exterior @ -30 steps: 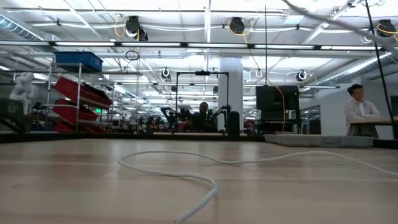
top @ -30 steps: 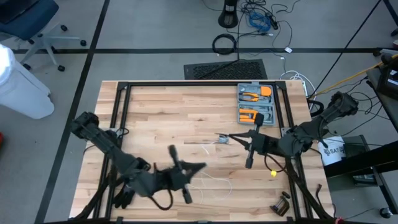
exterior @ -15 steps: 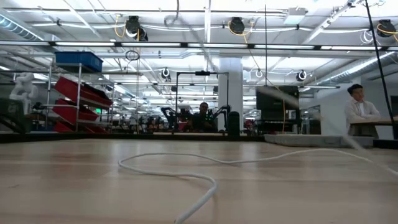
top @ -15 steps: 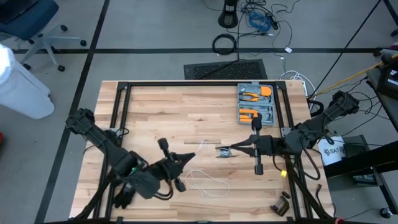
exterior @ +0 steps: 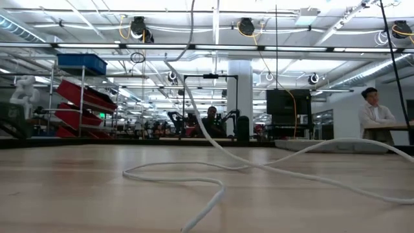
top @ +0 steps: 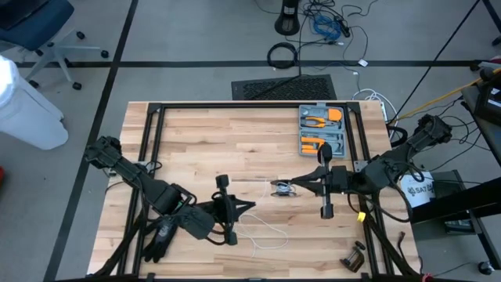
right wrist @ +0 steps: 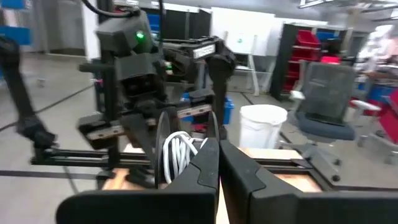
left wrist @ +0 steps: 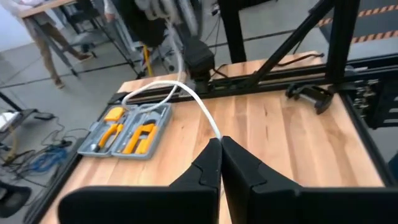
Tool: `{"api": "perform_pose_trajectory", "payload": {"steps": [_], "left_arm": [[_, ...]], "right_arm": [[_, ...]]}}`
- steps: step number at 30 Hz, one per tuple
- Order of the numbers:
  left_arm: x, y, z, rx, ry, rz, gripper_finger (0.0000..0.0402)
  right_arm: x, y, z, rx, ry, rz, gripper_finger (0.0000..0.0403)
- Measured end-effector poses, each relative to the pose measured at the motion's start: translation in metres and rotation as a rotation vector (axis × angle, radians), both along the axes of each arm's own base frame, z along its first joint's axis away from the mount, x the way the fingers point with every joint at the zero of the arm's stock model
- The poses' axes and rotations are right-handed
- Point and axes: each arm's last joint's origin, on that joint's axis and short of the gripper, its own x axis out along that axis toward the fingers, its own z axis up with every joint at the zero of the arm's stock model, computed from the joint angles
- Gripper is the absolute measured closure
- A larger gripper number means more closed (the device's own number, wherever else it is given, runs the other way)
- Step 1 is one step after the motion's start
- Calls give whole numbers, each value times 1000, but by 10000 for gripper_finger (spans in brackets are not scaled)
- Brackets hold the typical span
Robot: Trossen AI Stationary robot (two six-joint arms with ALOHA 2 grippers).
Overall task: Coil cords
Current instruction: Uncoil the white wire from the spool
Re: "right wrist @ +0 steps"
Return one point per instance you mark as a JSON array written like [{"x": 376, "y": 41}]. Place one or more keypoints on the white board on stand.
[{"x": 245, "y": 28}]

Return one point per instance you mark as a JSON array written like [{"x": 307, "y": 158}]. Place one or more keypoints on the white bucket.
[{"x": 261, "y": 127}]

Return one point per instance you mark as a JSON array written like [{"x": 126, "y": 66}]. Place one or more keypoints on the office chair blue seat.
[{"x": 326, "y": 90}]

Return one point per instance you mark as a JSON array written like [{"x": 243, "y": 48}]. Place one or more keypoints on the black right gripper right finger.
[{"x": 311, "y": 208}]

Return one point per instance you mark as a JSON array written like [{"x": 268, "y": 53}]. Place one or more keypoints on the black slanted support strut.
[{"x": 18, "y": 90}]

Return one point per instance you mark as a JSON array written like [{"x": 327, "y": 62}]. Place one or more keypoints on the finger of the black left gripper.
[
  {"x": 102, "y": 130},
  {"x": 197, "y": 104}
]

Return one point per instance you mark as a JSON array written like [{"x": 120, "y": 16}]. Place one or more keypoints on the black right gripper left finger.
[{"x": 140, "y": 208}]

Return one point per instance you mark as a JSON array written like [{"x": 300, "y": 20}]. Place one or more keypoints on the black metal table frame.
[{"x": 77, "y": 154}]

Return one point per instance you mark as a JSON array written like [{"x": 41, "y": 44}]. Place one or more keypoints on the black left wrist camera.
[{"x": 124, "y": 34}]

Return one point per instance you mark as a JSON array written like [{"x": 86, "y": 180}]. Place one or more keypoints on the blue plastic crate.
[{"x": 229, "y": 112}]

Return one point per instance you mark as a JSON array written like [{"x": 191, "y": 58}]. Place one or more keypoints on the black storage cabinet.
[{"x": 177, "y": 21}]

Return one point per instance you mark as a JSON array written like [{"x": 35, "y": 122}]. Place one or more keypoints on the shelf rack red bins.
[{"x": 306, "y": 39}]

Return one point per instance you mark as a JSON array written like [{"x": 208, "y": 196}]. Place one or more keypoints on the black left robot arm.
[{"x": 222, "y": 81}]

